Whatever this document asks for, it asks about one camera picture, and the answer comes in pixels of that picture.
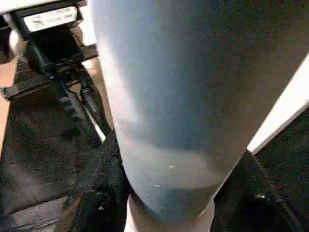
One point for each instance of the black work mat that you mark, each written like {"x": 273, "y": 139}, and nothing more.
{"x": 38, "y": 159}

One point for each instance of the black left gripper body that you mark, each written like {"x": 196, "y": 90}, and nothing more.
{"x": 48, "y": 43}

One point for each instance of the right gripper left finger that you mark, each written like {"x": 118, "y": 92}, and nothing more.
{"x": 99, "y": 193}

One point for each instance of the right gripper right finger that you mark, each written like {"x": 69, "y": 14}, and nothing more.
{"x": 260, "y": 198}

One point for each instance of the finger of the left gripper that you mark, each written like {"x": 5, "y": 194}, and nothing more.
{"x": 75, "y": 106}
{"x": 94, "y": 104}

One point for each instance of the white plastic table leg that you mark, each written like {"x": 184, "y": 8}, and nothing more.
{"x": 193, "y": 96}

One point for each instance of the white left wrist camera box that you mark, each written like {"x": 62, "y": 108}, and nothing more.
{"x": 29, "y": 4}

